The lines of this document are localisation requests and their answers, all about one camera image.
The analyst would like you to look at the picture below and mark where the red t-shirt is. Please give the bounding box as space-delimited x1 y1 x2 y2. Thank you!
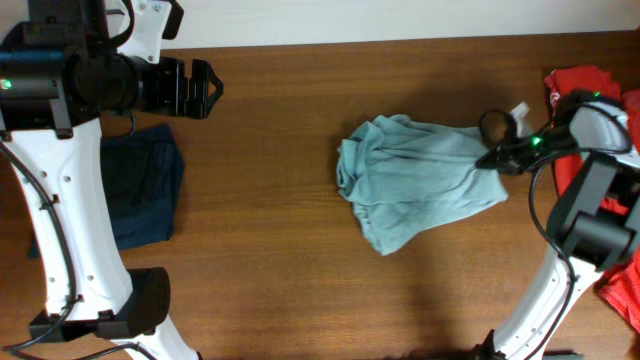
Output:
543 64 640 332

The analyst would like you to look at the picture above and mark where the light blue t-shirt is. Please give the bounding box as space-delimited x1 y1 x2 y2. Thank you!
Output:
336 115 508 256

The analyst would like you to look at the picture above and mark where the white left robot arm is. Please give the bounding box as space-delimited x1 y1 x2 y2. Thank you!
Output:
1 0 224 359

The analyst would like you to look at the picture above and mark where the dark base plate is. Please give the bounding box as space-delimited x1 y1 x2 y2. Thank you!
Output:
542 353 585 360

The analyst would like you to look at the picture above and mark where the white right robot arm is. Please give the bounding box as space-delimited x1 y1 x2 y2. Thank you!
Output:
471 90 639 360

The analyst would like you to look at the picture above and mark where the folded dark navy garment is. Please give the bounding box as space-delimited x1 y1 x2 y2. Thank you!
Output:
100 124 185 250

